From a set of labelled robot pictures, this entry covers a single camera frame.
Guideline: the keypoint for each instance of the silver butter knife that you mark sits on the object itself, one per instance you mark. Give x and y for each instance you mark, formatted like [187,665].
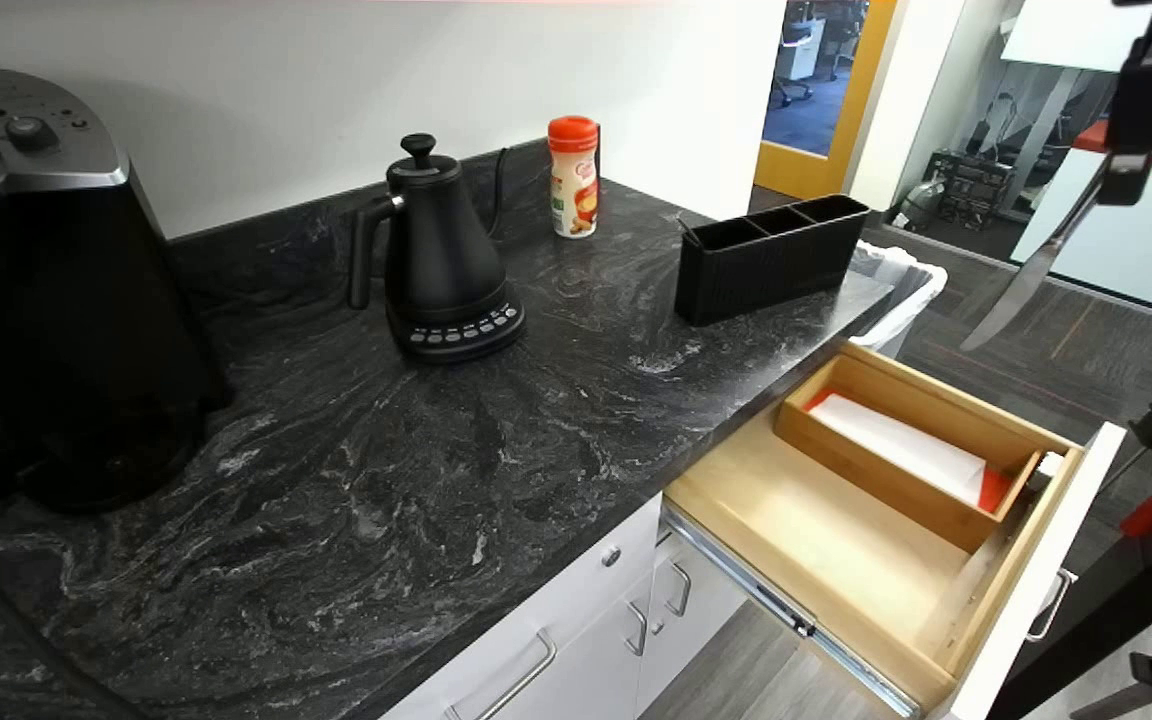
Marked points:
[1028,272]

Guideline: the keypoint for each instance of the black cutlery box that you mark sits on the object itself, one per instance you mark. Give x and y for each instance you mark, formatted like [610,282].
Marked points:
[760,272]

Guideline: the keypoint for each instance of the black coffee machine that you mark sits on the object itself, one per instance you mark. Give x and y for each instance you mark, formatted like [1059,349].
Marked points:
[68,334]

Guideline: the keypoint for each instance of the orange lid canister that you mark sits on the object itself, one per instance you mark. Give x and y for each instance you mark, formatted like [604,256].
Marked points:
[572,185]

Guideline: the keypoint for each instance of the white paper sheet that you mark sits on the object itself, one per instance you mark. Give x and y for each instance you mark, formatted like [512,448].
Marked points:
[899,444]

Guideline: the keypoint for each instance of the black kettle base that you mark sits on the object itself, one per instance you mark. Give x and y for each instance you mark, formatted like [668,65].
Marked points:
[462,339]

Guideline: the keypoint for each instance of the white bin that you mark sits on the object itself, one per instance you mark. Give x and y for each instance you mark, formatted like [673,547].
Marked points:
[918,303]

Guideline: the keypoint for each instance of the wooden organizer tray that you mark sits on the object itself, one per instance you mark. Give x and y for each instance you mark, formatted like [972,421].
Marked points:
[899,493]

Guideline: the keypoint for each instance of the wooden drawer white front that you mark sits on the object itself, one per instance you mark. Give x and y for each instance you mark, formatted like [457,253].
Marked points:
[817,534]

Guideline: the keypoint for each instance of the white cabinet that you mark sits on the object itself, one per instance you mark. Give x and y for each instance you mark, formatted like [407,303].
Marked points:
[591,627]

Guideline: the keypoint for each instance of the black gooseneck kettle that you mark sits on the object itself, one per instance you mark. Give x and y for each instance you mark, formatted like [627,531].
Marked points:
[441,253]

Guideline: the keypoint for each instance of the white table red top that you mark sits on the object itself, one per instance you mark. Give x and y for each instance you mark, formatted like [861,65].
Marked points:
[1138,241]

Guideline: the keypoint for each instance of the orange tray liner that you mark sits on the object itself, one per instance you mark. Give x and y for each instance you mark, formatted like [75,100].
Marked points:
[994,493]

